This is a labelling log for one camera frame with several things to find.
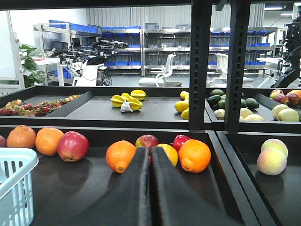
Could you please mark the bruised red apple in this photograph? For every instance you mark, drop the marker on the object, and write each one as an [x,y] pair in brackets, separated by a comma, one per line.
[147,140]

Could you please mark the red apple far left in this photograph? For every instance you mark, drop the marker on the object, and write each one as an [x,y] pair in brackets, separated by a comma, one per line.
[72,146]

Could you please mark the white garlic bulb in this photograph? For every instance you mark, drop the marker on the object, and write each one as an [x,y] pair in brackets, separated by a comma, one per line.
[126,107]

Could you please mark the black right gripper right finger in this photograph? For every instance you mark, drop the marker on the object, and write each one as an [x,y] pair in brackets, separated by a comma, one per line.
[187,199]

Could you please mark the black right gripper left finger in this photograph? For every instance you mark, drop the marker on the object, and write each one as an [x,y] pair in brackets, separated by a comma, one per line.
[127,202]

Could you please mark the peach front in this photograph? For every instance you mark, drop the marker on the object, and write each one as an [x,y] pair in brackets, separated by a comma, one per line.
[271,161]

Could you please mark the orange far left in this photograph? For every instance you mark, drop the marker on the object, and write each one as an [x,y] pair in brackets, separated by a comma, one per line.
[21,136]

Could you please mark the peach back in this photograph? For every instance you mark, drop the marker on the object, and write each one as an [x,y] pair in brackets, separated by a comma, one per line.
[276,144]

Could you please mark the light blue plastic basket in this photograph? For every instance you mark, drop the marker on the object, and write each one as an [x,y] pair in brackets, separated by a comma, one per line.
[16,192]

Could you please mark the black wooden display stand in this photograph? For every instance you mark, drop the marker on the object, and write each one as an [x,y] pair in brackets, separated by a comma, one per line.
[63,190]

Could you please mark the black shelf upright post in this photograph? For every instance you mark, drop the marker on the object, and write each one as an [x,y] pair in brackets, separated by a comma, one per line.
[201,11]

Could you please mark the peach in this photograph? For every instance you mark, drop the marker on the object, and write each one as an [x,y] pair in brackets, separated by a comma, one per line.
[271,161]
[276,144]

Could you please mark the yellow orange fruit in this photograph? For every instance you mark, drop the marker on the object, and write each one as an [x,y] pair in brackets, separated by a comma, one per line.
[171,153]

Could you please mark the red bell pepper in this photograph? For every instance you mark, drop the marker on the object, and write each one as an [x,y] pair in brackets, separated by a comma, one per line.
[179,140]

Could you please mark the orange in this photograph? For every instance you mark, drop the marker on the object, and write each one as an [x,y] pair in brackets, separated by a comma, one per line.
[194,156]
[21,136]
[47,140]
[119,155]

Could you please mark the orange right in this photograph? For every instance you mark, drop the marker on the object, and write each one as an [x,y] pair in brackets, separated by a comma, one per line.
[194,156]

